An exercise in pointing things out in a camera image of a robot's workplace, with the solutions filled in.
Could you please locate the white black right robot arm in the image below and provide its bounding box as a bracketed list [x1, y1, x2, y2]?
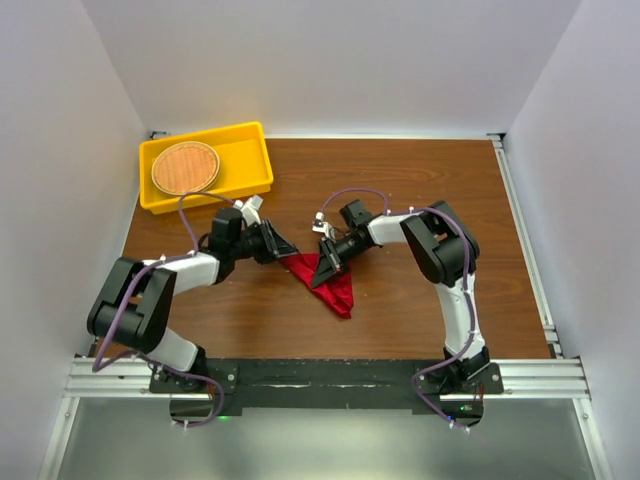
[311, 200, 490, 393]

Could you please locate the red cloth napkin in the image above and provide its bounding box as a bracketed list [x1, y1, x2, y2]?
[279, 253, 354, 319]

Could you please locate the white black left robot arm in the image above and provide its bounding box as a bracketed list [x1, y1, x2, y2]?
[87, 208, 299, 392]

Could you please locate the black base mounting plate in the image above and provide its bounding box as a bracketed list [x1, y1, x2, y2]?
[149, 357, 505, 419]

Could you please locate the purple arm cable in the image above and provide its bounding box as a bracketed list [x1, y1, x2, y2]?
[319, 187, 479, 434]
[92, 192, 236, 431]

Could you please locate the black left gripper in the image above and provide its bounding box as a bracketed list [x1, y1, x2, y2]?
[230, 218, 298, 265]

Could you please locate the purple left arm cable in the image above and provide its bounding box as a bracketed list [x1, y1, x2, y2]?
[92, 192, 236, 431]

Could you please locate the aluminium frame rail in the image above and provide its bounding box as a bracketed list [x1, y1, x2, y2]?
[43, 139, 610, 479]

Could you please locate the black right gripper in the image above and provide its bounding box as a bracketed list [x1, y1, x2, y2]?
[313, 235, 369, 291]

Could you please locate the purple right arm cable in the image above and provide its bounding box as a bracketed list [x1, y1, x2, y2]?
[319, 187, 479, 434]

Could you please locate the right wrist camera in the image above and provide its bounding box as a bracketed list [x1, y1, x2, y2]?
[312, 211, 331, 237]

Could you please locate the round woven coaster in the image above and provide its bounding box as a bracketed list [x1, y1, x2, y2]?
[151, 141, 221, 196]

